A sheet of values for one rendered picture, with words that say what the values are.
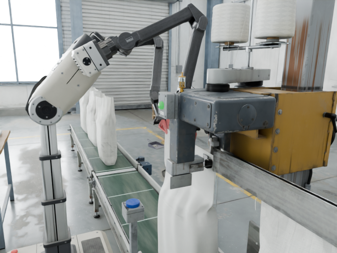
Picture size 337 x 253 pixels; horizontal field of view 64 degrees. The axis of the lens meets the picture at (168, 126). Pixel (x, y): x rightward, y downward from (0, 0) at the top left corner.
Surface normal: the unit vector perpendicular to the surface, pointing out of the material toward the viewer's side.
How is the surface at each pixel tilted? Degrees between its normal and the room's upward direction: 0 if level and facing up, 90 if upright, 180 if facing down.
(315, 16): 90
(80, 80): 90
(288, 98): 90
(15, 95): 90
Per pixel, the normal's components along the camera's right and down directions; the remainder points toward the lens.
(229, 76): 0.76, 0.16
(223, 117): 0.42, 0.21
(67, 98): 0.02, 0.62
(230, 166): -0.91, 0.07
